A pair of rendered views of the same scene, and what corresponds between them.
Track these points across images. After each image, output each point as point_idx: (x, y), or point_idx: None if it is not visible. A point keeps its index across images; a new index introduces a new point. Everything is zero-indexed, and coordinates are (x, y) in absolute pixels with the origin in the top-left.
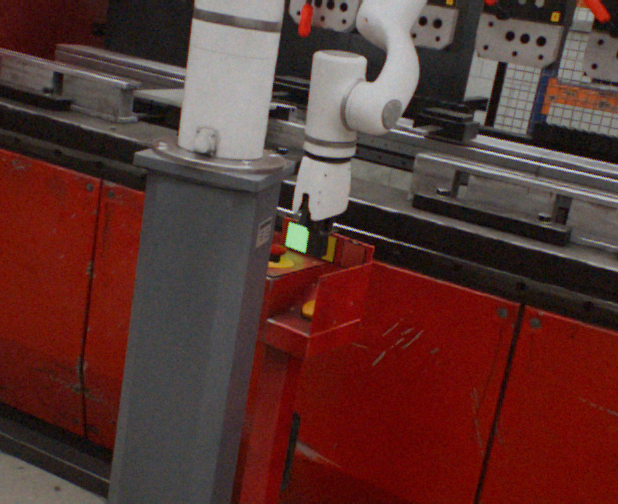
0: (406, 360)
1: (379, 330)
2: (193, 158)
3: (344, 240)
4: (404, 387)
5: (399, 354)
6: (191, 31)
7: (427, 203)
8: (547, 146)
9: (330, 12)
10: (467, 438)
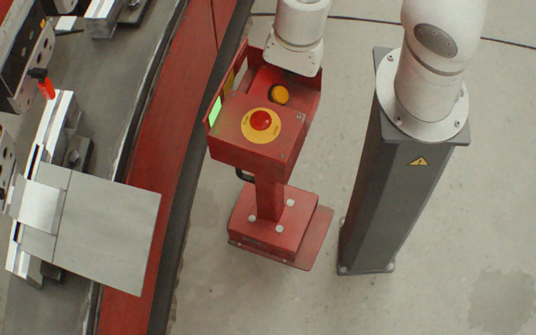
0: (187, 62)
1: (177, 78)
2: (465, 98)
3: (235, 62)
4: (190, 70)
5: (185, 67)
6: (452, 80)
7: (142, 14)
8: None
9: (41, 60)
10: (209, 35)
